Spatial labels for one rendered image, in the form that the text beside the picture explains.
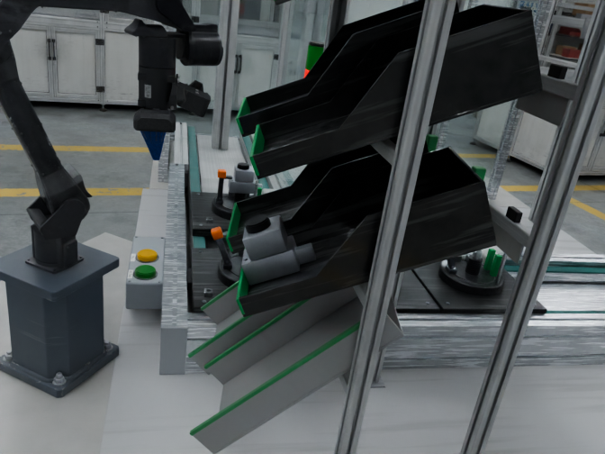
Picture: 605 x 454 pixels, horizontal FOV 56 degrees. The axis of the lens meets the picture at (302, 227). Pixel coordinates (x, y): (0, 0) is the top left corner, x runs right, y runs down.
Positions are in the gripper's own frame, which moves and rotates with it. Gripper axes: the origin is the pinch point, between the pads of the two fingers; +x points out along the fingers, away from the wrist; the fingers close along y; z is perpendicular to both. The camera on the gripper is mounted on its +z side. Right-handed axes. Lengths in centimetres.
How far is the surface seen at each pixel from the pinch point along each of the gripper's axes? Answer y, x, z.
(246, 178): 36.7, 19.5, 20.3
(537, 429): -29, 40, 67
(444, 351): -12, 36, 56
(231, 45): 110, -3, 21
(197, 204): 42, 29, 9
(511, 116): 87, 10, 120
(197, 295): -3.2, 28.5, 7.8
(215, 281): 2.2, 28.6, 11.4
